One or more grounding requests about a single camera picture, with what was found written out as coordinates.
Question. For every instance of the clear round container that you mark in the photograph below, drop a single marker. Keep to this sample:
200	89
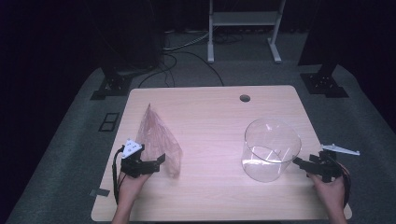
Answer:
269	155

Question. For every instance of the black stand base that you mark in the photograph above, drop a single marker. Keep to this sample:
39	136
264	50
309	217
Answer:
323	84
113	85

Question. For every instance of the black floor socket plate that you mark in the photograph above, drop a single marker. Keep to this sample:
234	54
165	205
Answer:
109	122

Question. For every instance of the dark tape piece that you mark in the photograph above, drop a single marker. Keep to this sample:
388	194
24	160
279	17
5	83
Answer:
100	192

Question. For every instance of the white metal stand frame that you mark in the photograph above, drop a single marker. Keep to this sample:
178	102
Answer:
244	18

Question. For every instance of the translucent pink plastic bag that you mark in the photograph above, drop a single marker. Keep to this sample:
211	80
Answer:
157	140

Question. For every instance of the person's left hand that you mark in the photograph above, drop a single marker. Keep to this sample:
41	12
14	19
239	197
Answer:
130	189

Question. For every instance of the person's right hand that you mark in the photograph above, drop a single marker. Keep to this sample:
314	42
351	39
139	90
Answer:
331	194

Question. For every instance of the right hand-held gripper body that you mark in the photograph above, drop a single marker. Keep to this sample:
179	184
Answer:
328	168

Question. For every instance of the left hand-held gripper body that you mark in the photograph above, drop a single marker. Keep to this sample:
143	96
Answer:
132	165

